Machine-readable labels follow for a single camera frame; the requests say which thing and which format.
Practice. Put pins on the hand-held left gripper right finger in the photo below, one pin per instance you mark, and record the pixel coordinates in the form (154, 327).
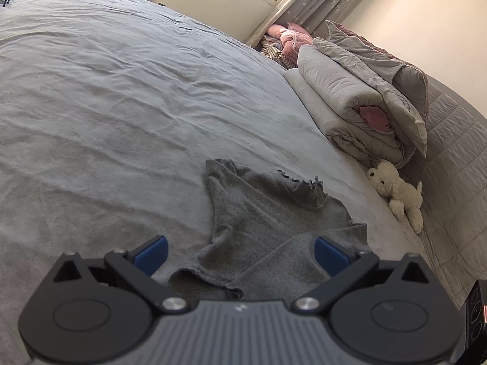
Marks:
(331, 254)

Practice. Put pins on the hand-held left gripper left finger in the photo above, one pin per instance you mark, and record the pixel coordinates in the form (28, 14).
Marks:
(152, 254)

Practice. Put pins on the grey ruffled knit sweater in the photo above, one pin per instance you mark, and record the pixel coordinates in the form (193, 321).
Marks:
(258, 216)

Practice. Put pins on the white plush toy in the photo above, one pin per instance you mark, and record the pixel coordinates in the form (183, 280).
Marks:
(399, 194)

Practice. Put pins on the grey quilted headboard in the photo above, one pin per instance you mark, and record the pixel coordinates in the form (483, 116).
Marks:
(456, 159)

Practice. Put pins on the folded light grey quilt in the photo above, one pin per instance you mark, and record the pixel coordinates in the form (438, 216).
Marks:
(334, 95)

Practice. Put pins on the grey quilt with pink trim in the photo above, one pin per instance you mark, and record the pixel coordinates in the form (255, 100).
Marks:
(380, 68)

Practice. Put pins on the striped cloth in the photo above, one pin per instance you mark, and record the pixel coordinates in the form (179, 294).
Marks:
(276, 55)

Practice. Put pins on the pink pillow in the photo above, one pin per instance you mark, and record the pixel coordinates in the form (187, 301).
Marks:
(293, 38)

